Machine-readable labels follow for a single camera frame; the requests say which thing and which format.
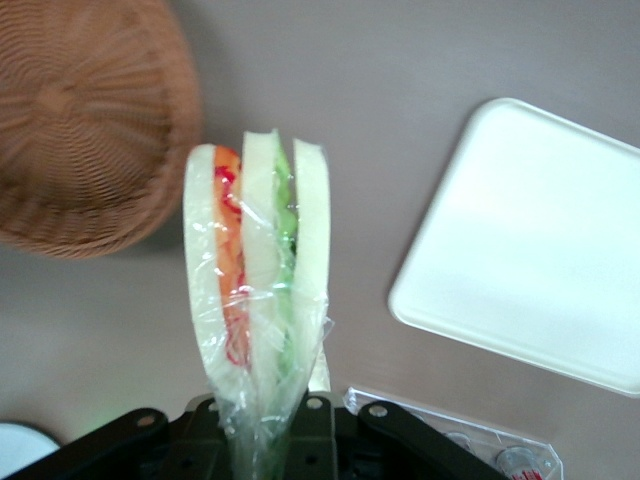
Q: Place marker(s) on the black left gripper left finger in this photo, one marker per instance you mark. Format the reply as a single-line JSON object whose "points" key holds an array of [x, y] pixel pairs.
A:
{"points": [[145, 450]]}

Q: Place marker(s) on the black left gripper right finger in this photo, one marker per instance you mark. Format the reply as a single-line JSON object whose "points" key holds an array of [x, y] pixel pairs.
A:
{"points": [[380, 445]]}

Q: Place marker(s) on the triangle sandwich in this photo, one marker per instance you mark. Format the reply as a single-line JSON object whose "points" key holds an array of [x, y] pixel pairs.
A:
{"points": [[260, 280]]}

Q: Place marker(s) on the beige plastic serving tray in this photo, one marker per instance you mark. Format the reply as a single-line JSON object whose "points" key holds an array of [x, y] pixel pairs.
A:
{"points": [[525, 240]]}

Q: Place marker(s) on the round brown wicker basket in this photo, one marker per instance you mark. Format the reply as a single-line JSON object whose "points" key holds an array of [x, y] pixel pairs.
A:
{"points": [[85, 125]]}

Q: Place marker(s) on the clear acrylic bottle rack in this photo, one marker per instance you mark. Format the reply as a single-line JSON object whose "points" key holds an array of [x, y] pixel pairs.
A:
{"points": [[450, 425]]}

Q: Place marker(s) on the red cola bottle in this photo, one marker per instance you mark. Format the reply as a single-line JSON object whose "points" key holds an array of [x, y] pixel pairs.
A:
{"points": [[520, 461]]}

